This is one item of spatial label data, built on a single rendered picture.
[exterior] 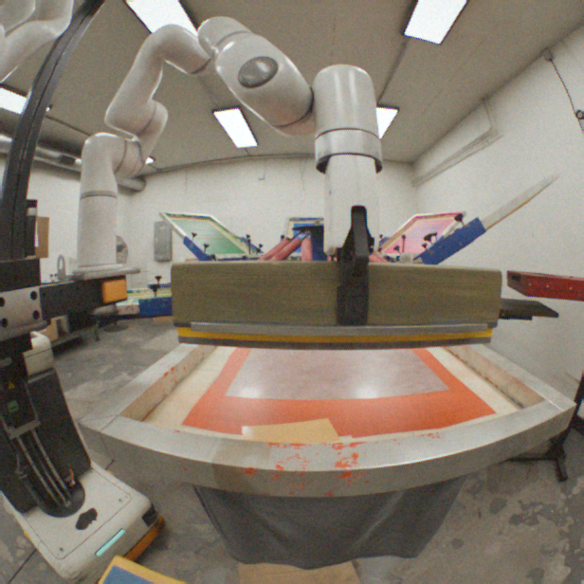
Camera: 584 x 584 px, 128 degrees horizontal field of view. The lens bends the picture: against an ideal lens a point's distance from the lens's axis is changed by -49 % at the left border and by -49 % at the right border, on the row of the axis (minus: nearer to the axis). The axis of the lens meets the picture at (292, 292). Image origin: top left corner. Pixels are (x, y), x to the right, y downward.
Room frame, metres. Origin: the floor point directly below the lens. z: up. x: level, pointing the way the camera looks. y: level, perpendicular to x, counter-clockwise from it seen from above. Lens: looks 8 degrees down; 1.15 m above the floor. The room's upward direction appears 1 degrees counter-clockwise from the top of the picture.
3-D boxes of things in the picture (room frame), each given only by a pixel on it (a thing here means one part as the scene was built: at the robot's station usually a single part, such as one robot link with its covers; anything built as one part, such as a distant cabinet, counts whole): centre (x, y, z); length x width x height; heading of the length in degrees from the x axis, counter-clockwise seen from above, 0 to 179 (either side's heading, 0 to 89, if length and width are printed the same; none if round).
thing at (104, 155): (0.49, 0.42, 1.37); 0.13 x 0.10 x 0.16; 159
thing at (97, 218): (0.48, 0.43, 1.21); 0.16 x 0.13 x 0.15; 75
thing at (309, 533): (0.26, -0.07, 0.74); 0.45 x 0.03 x 0.43; 86
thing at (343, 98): (0.32, -0.03, 1.34); 0.15 x 0.10 x 0.11; 69
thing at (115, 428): (0.55, -0.08, 0.97); 0.79 x 0.58 x 0.04; 176
